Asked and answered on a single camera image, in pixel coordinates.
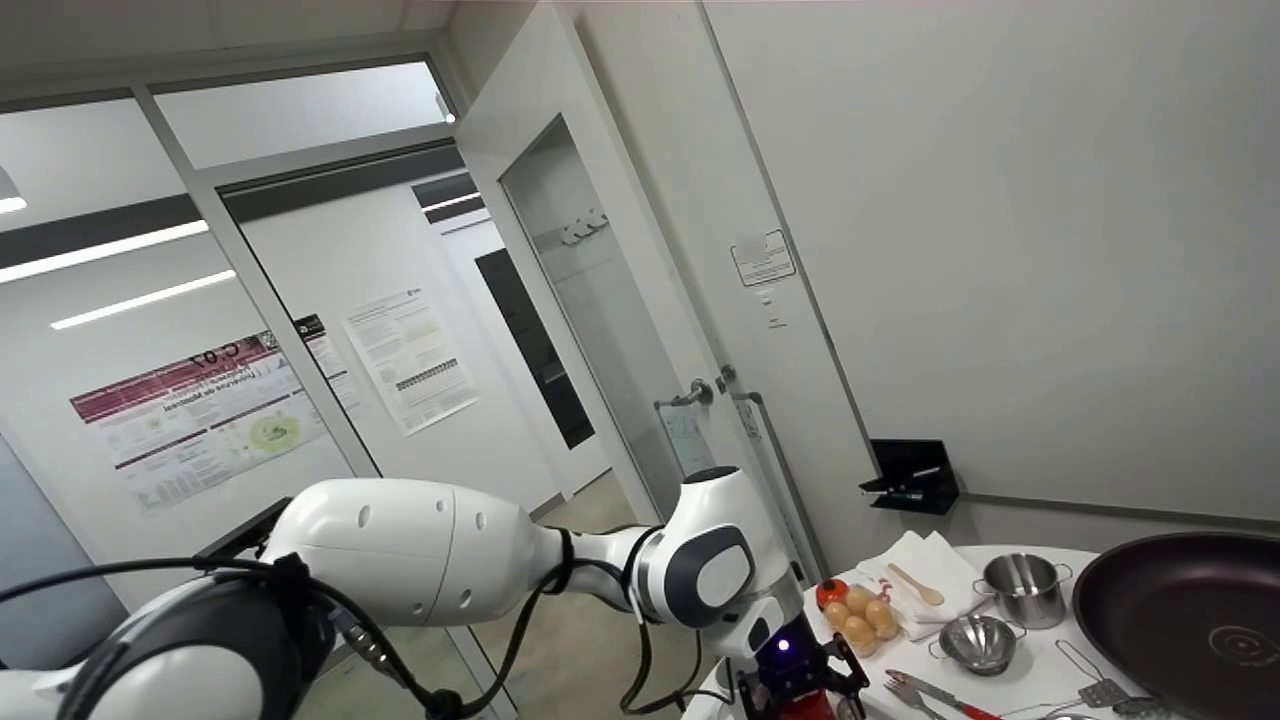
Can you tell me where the white paper napkin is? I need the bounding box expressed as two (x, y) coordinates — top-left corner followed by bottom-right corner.
(858, 533), (976, 617)

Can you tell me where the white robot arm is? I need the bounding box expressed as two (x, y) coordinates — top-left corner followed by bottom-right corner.
(0, 466), (800, 720)

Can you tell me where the red handled knife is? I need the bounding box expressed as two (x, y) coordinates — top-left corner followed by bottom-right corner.
(887, 667), (999, 720)

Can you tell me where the small steel bowl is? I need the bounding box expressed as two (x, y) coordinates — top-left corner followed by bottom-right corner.
(934, 612), (1019, 675)

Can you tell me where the bag of eggs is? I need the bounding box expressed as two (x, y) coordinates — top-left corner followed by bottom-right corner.
(817, 579), (901, 654)

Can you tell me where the black frying pan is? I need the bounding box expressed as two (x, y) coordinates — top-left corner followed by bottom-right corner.
(1072, 533), (1280, 720)

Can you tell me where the round white table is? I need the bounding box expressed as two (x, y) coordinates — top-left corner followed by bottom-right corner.
(862, 545), (1182, 720)

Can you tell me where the steel pot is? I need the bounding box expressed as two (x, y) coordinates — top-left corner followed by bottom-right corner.
(976, 551), (1072, 632)

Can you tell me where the black wall holder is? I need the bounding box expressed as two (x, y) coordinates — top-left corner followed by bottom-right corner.
(862, 441), (959, 517)

